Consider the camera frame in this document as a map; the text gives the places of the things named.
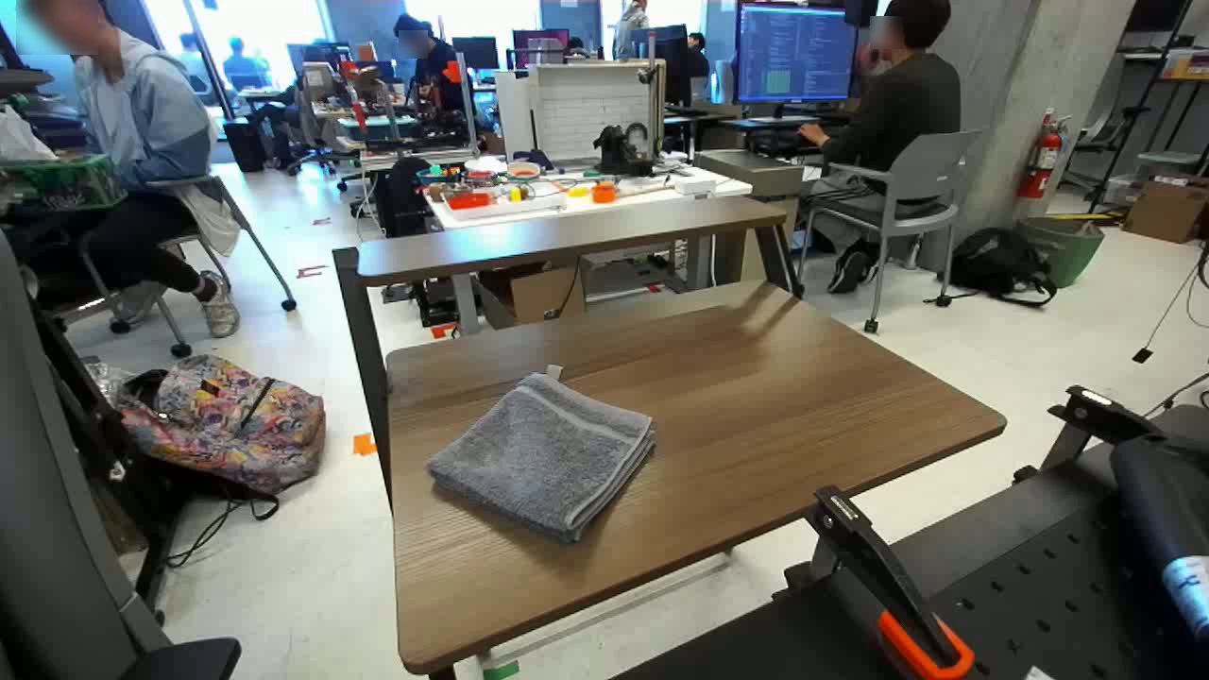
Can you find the gray towel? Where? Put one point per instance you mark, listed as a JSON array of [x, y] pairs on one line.
[[541, 455]]

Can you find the cardboard box under table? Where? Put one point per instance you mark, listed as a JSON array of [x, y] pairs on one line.
[[534, 294]]

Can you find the brown wooden bench table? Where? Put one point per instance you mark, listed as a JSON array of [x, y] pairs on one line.
[[568, 231]]

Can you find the black device on table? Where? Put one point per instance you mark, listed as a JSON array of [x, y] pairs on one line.
[[626, 150]]

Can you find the white board box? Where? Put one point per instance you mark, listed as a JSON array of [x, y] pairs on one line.
[[590, 106]]

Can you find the orange floor tape piece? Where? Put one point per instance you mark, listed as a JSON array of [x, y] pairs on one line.
[[362, 443]]

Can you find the person in black and orange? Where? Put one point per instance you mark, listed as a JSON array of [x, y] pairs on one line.
[[437, 69]]

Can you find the computer monitor with blue screen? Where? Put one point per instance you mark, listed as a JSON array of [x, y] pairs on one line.
[[793, 56]]

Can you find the grey plastic chair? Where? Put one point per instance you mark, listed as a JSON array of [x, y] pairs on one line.
[[927, 171]]

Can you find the seated person in dark sweater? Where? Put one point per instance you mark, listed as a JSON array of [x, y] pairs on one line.
[[900, 116]]

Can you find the grey office chair with metal legs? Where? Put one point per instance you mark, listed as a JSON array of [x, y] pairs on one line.
[[238, 221]]

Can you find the floral multicolour backpack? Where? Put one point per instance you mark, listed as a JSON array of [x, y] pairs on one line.
[[228, 421]]

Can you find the black backpack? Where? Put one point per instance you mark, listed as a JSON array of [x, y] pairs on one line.
[[1003, 261]]

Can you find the red fire extinguisher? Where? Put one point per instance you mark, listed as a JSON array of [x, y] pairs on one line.
[[1040, 155]]

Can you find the green bin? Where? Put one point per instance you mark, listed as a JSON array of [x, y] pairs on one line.
[[1069, 249]]

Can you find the black perforated metal platform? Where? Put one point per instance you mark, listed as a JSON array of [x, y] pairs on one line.
[[1044, 605]]

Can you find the person in grey hoodie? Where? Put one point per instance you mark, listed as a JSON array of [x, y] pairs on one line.
[[138, 126]]

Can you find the black tripod leg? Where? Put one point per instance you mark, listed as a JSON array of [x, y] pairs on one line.
[[1171, 307]]

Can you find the green basket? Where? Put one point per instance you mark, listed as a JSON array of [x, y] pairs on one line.
[[56, 174]]

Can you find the brown cardboard box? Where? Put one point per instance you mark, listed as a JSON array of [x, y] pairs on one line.
[[1168, 208]]

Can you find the black cylinder with blue label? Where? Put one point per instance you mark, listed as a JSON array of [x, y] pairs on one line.
[[1163, 517]]

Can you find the black office chair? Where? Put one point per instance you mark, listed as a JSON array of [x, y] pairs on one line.
[[51, 529]]

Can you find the metal shelf rack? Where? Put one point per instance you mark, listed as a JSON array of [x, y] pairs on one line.
[[1156, 90]]

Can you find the black metal bracket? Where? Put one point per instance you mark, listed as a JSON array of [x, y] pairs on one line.
[[1088, 421]]

